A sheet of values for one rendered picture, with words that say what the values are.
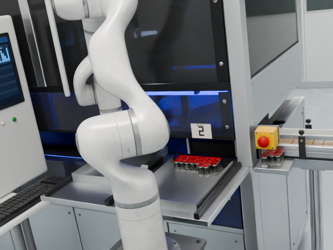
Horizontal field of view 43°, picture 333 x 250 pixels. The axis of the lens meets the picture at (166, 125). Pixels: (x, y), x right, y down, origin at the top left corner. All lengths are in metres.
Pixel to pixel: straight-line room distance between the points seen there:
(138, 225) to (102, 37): 0.49
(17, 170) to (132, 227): 1.00
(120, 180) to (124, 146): 0.09
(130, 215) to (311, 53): 5.30
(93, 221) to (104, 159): 1.20
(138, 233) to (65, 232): 1.29
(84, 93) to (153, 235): 0.61
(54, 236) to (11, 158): 0.64
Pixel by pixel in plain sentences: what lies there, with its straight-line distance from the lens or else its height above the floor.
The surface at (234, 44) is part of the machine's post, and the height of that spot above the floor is 1.35.
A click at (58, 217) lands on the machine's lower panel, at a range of 2.35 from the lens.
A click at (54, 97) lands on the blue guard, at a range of 2.03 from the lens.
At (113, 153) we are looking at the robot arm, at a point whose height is 1.20.
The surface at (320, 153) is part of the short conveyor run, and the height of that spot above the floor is 0.91.
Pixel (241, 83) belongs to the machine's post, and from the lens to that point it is 1.53.
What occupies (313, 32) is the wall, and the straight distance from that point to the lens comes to 6.15.
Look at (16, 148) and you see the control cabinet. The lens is 2.00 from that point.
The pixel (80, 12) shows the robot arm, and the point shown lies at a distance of 1.18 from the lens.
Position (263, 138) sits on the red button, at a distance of 1.54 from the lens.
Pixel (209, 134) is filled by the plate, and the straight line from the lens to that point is 1.64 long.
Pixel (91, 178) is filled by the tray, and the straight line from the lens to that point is 1.69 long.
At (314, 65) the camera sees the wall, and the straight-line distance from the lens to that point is 6.22.
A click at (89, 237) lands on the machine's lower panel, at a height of 0.41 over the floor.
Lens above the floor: 1.55
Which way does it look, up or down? 17 degrees down
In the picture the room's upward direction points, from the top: 8 degrees counter-clockwise
